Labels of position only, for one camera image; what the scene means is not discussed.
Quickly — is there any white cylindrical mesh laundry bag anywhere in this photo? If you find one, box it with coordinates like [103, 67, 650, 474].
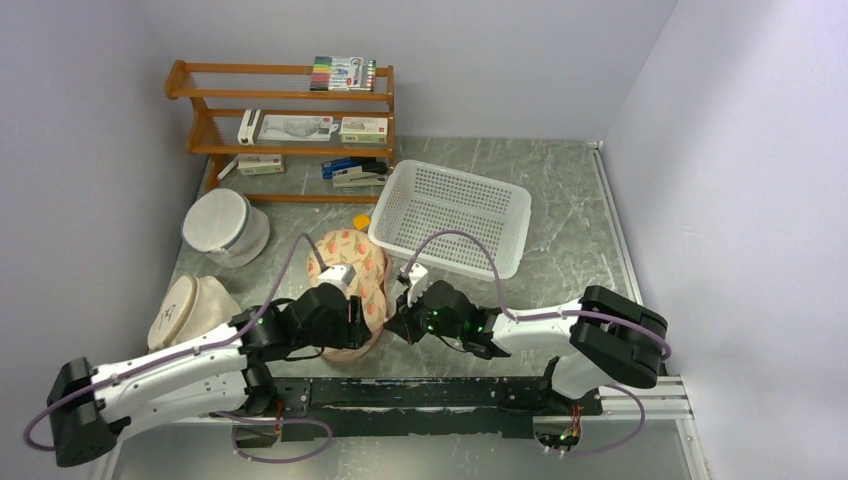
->
[181, 188, 270, 268]

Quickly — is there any small yellow block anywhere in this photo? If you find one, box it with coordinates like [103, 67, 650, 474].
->
[352, 214, 372, 232]

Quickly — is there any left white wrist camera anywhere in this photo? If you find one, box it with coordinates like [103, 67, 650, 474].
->
[317, 264, 356, 294]

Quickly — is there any wooden three-tier shelf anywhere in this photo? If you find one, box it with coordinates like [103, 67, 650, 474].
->
[164, 57, 397, 204]

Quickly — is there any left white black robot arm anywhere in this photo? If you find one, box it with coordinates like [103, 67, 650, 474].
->
[47, 283, 372, 468]

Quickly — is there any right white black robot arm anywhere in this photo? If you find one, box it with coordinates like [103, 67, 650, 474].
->
[385, 280, 670, 414]

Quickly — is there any green white small box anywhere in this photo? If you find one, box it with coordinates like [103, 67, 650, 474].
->
[339, 116, 389, 144]

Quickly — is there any floral pink mesh laundry bag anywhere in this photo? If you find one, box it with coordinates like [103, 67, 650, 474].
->
[316, 229, 394, 363]

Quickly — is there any grey black stapler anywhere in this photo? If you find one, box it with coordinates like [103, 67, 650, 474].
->
[332, 163, 389, 188]

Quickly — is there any white red marker pen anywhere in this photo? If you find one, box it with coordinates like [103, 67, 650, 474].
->
[216, 159, 238, 181]

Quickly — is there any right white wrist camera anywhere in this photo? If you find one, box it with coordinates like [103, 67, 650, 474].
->
[398, 261, 429, 308]

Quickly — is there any white box under shelf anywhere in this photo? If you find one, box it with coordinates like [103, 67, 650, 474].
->
[234, 154, 285, 176]

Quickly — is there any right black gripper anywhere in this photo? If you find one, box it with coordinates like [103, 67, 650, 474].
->
[385, 284, 465, 344]

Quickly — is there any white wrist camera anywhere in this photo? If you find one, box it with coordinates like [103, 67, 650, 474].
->
[398, 261, 429, 308]
[317, 264, 356, 294]

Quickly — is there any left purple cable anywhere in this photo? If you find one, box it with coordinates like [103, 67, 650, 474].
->
[23, 233, 336, 465]

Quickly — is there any white perforated plastic basket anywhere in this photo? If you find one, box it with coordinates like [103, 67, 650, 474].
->
[368, 159, 532, 281]

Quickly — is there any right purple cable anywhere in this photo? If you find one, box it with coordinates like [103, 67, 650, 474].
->
[397, 229, 674, 458]

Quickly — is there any purple cable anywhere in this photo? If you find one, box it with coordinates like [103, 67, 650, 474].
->
[397, 229, 674, 458]
[23, 233, 336, 465]

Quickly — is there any white flat packaged item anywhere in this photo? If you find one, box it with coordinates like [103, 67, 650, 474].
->
[257, 115, 339, 142]

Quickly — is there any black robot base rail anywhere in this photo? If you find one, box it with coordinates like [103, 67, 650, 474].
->
[236, 376, 602, 439]

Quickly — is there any coloured marker pen set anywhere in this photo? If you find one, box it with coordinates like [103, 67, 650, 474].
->
[310, 56, 377, 91]

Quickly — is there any blue stapler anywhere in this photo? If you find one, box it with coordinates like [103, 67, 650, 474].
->
[321, 156, 382, 180]

